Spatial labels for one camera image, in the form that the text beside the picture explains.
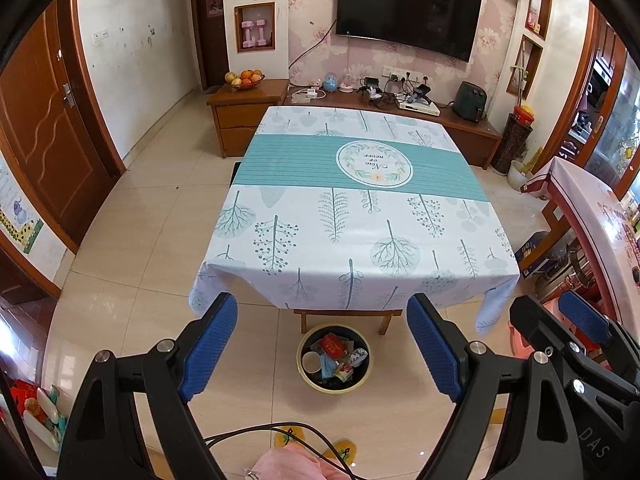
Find yellow rim trash bin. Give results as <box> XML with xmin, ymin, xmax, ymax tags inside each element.
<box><xmin>295</xmin><ymin>324</ymin><xmax>373</xmax><ymax>396</ymax></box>

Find fruit print snack bag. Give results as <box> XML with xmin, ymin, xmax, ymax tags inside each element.
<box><xmin>333</xmin><ymin>348</ymin><xmax>369</xmax><ymax>382</ymax></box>

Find blue paper piece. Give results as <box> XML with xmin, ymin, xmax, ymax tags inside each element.
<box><xmin>320</xmin><ymin>353</ymin><xmax>338</xmax><ymax>380</ymax></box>

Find patterned white teal tablecloth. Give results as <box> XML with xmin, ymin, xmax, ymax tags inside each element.
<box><xmin>189</xmin><ymin>120</ymin><xmax>520</xmax><ymax>334</ymax></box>

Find blue round ornament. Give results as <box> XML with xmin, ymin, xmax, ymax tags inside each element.
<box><xmin>322</xmin><ymin>73</ymin><xmax>338</xmax><ymax>92</ymax></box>

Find pink covered side table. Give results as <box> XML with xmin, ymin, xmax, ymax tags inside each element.
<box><xmin>518</xmin><ymin>157</ymin><xmax>639</xmax><ymax>337</ymax></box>

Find brown wooden door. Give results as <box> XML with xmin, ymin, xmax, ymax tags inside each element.
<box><xmin>1</xmin><ymin>0</ymin><xmax>125</xmax><ymax>252</ymax></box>

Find yellow slipper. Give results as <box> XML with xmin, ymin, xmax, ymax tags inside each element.
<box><xmin>323</xmin><ymin>439</ymin><xmax>357</xmax><ymax>466</ymax></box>

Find pink dumbbells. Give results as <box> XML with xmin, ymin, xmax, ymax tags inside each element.
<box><xmin>241</xmin><ymin>18</ymin><xmax>268</xmax><ymax>50</ymax></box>

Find white set-top box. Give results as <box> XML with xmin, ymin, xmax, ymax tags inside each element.
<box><xmin>396</xmin><ymin>96</ymin><xmax>440</xmax><ymax>117</ymax></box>

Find red snack wrapper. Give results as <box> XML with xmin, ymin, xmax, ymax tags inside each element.
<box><xmin>320</xmin><ymin>333</ymin><xmax>348</xmax><ymax>361</ymax></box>

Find wall mounted television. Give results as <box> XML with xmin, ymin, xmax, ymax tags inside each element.
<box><xmin>335</xmin><ymin>0</ymin><xmax>482</xmax><ymax>62</ymax></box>

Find fruit bowl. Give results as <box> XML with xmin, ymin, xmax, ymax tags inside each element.
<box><xmin>224</xmin><ymin>70</ymin><xmax>265</xmax><ymax>90</ymax></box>

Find wooden tv cabinet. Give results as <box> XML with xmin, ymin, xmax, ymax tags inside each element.
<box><xmin>206</xmin><ymin>78</ymin><xmax>501</xmax><ymax>169</ymax></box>

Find black cable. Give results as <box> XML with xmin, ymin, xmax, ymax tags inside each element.
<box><xmin>204</xmin><ymin>421</ymin><xmax>356</xmax><ymax>480</ymax></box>

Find wooden table frame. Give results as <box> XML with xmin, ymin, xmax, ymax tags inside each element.
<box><xmin>293</xmin><ymin>308</ymin><xmax>404</xmax><ymax>337</ymax></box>

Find pink trousers leg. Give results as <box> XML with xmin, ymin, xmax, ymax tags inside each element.
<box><xmin>245</xmin><ymin>444</ymin><xmax>349</xmax><ymax>480</ymax></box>

